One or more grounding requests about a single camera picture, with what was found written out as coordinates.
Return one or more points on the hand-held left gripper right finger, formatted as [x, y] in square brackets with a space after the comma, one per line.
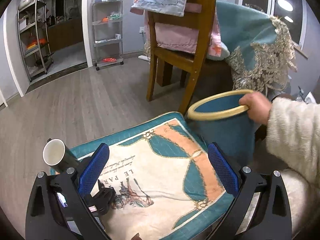
[223, 170]

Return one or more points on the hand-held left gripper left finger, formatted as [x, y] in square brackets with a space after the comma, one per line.
[93, 170]

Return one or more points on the blue bin yellow rim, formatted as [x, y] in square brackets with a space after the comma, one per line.
[225, 135]

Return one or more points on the person's right hand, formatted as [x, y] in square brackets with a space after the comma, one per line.
[258, 107]

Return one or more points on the black clip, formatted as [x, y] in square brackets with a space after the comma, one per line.
[105, 197]

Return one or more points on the black mug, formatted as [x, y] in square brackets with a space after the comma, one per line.
[53, 152]

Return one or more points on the teal printed cushion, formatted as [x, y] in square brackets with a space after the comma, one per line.
[155, 160]

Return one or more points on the red plastic item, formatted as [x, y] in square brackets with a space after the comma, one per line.
[109, 60]

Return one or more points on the wooden chair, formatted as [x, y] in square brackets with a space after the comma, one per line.
[200, 55]

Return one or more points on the black frying pan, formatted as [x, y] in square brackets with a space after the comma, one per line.
[43, 59]

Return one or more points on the pink printed cloth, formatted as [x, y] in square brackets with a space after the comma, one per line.
[216, 45]

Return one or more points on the white trolley cart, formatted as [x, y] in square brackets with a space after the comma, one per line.
[107, 41]

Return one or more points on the small white box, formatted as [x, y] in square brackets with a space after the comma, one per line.
[118, 37]

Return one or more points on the brown kitchen cabinet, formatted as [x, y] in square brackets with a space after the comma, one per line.
[65, 35]

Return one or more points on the orange plastic item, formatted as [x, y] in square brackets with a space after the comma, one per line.
[36, 44]

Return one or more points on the pink quilted cushion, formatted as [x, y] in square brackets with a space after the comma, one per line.
[175, 36]

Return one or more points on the teal lace tablecloth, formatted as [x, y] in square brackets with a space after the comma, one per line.
[240, 25]

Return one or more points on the metal shelf rack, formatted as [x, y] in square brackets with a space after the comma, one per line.
[37, 30]

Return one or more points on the green packet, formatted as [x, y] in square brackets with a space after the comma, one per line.
[115, 16]

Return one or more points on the black pot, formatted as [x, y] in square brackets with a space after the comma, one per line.
[52, 20]

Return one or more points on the white pot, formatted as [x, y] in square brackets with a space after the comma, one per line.
[29, 2]

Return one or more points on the white wall socket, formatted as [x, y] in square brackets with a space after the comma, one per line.
[141, 30]

